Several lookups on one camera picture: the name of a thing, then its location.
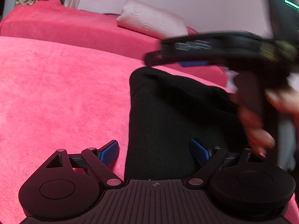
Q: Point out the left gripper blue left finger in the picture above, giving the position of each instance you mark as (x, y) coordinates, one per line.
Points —
(97, 162)

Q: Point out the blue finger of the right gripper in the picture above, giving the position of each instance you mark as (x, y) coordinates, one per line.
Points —
(193, 64)

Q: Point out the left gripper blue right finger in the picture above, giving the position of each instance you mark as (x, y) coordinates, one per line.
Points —
(210, 160)

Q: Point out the black knit pants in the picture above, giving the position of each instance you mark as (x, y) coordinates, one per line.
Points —
(169, 111)

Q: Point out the person's right hand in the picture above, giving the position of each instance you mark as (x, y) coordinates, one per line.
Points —
(284, 100)

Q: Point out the red folded cloth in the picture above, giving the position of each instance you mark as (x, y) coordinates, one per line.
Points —
(191, 31)

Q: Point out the light pink pillow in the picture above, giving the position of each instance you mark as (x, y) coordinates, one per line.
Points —
(146, 19)

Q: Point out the pink bed blanket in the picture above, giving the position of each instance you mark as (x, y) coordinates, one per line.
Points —
(66, 95)

